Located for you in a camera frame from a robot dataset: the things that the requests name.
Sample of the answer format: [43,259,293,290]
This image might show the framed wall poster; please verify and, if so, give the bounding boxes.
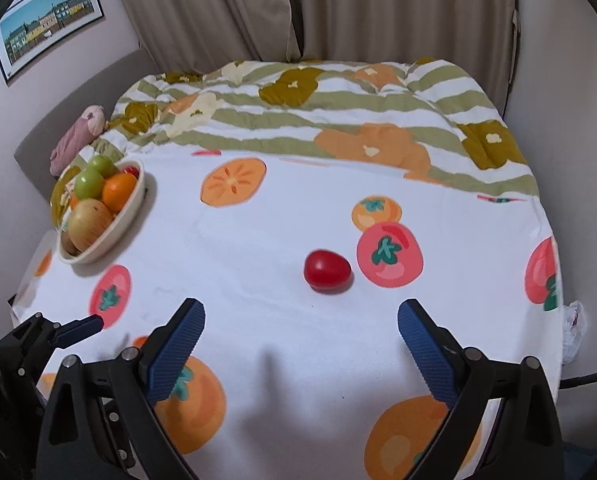
[0,0,104,86]

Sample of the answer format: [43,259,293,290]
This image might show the beige curtain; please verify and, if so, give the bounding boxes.
[108,0,301,73]
[278,0,521,106]

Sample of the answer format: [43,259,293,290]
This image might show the white fruit-print cloth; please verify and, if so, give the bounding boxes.
[11,150,564,480]

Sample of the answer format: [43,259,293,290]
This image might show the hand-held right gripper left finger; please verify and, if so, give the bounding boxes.
[36,297,206,480]

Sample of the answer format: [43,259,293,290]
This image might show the orange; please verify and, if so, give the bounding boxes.
[102,174,138,212]

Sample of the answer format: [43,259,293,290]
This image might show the cream printed bowl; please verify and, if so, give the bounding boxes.
[57,159,146,265]

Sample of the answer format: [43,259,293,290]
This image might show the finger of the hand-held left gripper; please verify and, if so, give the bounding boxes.
[8,312,104,377]
[86,391,136,468]

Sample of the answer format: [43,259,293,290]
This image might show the striped floral blanket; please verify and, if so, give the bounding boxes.
[51,59,540,231]

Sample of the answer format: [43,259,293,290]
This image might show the black cable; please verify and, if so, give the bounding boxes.
[561,365,597,391]

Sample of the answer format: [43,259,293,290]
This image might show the grey sofa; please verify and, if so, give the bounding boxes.
[13,49,159,201]

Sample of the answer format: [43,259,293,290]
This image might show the crumpled white plastic wrap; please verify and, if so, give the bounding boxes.
[561,300,590,363]

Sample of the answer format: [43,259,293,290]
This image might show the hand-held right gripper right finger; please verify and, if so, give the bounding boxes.
[397,298,566,480]

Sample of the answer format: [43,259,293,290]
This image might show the green apple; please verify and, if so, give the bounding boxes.
[88,155,119,177]
[74,169,105,200]

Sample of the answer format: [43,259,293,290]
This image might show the yellow apple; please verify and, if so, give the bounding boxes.
[68,198,114,253]

